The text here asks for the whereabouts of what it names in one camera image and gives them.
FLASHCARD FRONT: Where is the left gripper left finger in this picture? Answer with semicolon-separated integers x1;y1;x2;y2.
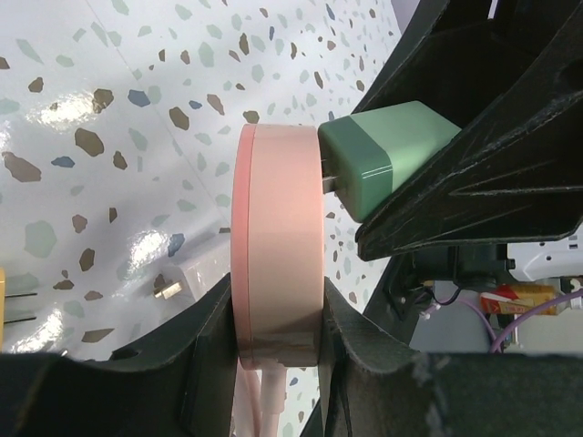
1;276;237;436

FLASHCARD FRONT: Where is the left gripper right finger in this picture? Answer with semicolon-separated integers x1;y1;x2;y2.
302;279;582;436

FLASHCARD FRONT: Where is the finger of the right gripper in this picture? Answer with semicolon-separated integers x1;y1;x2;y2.
355;1;574;114

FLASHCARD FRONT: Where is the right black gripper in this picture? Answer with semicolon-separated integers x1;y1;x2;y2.
356;1;582;343

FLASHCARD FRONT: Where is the white plug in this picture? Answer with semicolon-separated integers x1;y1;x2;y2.
153;261;230;301

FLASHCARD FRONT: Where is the green plug adapter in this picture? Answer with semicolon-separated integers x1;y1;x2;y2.
318;101;461;223

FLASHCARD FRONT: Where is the yellow plug adapter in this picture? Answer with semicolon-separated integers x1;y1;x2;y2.
1;268;38;350

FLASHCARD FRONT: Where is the pink round power socket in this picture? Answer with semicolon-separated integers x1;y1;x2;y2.
230;124;324;370

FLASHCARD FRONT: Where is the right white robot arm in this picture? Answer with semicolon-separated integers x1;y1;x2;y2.
355;1;582;321

